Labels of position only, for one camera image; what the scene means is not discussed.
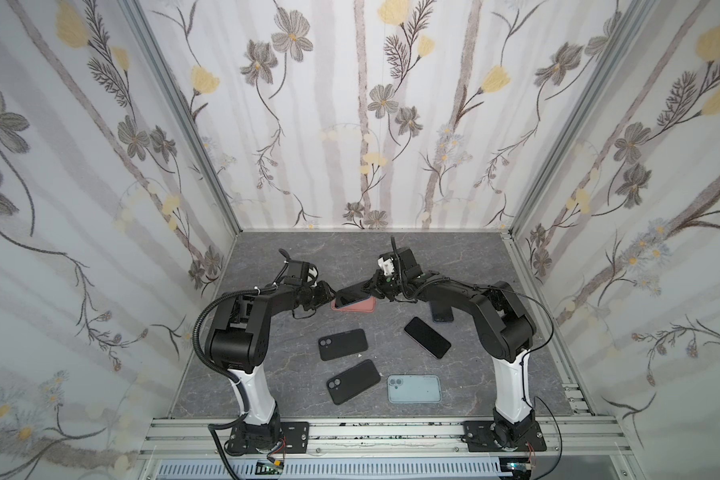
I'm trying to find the pink phone case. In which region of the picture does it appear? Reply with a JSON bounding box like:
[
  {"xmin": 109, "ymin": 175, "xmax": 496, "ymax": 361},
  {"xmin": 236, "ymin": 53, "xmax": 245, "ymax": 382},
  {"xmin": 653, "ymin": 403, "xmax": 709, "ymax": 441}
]
[{"xmin": 331, "ymin": 297, "xmax": 376, "ymax": 313}]

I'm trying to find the black phone picked up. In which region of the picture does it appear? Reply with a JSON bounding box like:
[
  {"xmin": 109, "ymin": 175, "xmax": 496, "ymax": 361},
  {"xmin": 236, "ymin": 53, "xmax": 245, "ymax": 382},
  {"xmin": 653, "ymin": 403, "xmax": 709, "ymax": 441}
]
[{"xmin": 334, "ymin": 282, "xmax": 371, "ymax": 308}]

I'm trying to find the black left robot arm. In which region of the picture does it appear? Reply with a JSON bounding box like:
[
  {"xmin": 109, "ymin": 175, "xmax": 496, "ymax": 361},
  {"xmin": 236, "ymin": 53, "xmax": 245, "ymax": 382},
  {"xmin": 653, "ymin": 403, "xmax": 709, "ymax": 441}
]
[{"xmin": 192, "ymin": 258, "xmax": 335, "ymax": 456}]

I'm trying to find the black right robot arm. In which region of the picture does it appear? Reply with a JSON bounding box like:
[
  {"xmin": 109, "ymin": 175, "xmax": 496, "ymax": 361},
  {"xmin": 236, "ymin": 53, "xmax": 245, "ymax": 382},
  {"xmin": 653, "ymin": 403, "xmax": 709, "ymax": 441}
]
[{"xmin": 335, "ymin": 247, "xmax": 538, "ymax": 451}]

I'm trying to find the black phone case upper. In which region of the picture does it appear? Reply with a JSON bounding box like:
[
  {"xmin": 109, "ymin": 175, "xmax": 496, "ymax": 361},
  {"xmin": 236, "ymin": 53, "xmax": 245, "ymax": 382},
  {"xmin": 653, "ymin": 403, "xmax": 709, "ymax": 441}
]
[{"xmin": 318, "ymin": 329, "xmax": 368, "ymax": 361}]

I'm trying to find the black phone case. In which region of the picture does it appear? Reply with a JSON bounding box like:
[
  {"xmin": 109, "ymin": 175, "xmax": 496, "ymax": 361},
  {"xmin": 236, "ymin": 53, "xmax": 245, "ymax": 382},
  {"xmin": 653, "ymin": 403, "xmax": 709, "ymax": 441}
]
[
  {"xmin": 318, "ymin": 329, "xmax": 368, "ymax": 361},
  {"xmin": 326, "ymin": 359, "xmax": 381, "ymax": 405}
]

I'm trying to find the black phone centre tilted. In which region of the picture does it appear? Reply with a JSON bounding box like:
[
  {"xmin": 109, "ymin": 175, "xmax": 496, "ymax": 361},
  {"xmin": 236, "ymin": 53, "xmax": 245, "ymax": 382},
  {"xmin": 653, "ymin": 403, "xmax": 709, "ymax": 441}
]
[{"xmin": 404, "ymin": 317, "xmax": 452, "ymax": 360}]

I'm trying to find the black phone case lower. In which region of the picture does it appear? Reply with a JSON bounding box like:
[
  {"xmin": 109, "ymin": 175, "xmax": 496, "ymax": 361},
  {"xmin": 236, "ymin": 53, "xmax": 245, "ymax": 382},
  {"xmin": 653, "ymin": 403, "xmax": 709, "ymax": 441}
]
[{"xmin": 326, "ymin": 359, "xmax": 381, "ymax": 405}]

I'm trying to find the light blue phone case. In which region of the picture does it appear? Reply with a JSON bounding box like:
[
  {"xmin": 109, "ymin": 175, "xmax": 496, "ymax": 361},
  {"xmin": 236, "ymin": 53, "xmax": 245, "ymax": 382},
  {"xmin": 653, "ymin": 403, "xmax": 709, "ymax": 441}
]
[{"xmin": 387, "ymin": 375, "xmax": 442, "ymax": 404}]

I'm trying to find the small green circuit board left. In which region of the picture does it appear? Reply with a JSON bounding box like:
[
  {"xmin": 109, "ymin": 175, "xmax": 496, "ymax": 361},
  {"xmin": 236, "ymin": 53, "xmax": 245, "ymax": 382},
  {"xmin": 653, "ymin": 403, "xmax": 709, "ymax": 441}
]
[{"xmin": 254, "ymin": 459, "xmax": 284, "ymax": 476}]

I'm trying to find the small green circuit board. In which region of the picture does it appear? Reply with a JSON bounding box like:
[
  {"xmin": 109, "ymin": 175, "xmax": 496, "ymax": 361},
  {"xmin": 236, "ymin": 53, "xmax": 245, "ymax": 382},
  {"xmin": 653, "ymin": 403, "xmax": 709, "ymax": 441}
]
[
  {"xmin": 254, "ymin": 459, "xmax": 284, "ymax": 476},
  {"xmin": 499, "ymin": 458, "xmax": 534, "ymax": 480}
]

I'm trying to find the small green circuit board right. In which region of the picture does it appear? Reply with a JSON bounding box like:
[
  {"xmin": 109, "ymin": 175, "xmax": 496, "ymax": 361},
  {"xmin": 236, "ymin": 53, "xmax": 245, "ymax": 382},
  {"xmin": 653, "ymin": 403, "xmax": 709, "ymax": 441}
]
[{"xmin": 499, "ymin": 458, "xmax": 534, "ymax": 480}]

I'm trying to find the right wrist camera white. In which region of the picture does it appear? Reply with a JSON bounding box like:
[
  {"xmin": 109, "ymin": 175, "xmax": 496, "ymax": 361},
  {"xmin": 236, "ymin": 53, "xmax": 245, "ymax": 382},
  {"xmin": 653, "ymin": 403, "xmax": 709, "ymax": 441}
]
[{"xmin": 377, "ymin": 253, "xmax": 397, "ymax": 278}]

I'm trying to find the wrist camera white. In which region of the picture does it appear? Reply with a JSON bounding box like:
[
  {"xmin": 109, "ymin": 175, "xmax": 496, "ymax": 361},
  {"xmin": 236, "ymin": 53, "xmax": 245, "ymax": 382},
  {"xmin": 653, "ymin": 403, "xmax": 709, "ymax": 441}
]
[
  {"xmin": 304, "ymin": 264, "xmax": 319, "ymax": 284},
  {"xmin": 377, "ymin": 253, "xmax": 397, "ymax": 278}
]

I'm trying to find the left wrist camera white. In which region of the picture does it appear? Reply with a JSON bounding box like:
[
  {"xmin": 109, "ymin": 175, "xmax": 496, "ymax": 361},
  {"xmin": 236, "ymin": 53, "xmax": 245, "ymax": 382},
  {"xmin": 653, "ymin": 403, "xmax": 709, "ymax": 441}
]
[{"xmin": 304, "ymin": 264, "xmax": 319, "ymax": 284}]

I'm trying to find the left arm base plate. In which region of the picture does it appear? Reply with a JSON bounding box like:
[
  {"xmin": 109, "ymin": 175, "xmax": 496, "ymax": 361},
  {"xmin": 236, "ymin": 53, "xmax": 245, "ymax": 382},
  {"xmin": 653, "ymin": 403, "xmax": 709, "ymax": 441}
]
[{"xmin": 223, "ymin": 421, "xmax": 310, "ymax": 456}]

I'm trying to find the left corrugated black cable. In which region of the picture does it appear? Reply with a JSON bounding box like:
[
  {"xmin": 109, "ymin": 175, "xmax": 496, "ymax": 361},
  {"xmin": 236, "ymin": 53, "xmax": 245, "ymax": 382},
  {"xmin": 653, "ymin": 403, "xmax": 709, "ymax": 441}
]
[{"xmin": 191, "ymin": 287, "xmax": 262, "ymax": 480}]

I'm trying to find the right thin black cable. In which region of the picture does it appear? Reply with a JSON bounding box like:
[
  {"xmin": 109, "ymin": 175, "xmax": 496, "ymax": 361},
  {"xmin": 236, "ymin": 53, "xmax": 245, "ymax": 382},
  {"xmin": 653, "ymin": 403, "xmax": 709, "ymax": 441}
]
[{"xmin": 512, "ymin": 290, "xmax": 565, "ymax": 480}]

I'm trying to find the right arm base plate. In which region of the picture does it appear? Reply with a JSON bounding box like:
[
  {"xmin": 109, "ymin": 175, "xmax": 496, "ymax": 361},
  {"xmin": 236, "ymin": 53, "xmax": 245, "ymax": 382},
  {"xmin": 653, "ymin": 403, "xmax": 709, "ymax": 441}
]
[{"xmin": 462, "ymin": 417, "xmax": 547, "ymax": 453}]

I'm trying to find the white slotted cable duct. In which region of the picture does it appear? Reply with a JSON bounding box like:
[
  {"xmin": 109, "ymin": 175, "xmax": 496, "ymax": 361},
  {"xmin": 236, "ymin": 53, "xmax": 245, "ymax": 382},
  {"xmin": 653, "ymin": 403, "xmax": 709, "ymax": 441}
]
[{"xmin": 154, "ymin": 458, "xmax": 511, "ymax": 480}]

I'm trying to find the aluminium frame rail front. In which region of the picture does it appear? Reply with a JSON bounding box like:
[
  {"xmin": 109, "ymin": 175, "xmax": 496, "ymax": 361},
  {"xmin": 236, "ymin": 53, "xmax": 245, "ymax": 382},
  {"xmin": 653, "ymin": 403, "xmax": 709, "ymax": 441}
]
[{"xmin": 139, "ymin": 415, "xmax": 633, "ymax": 459}]

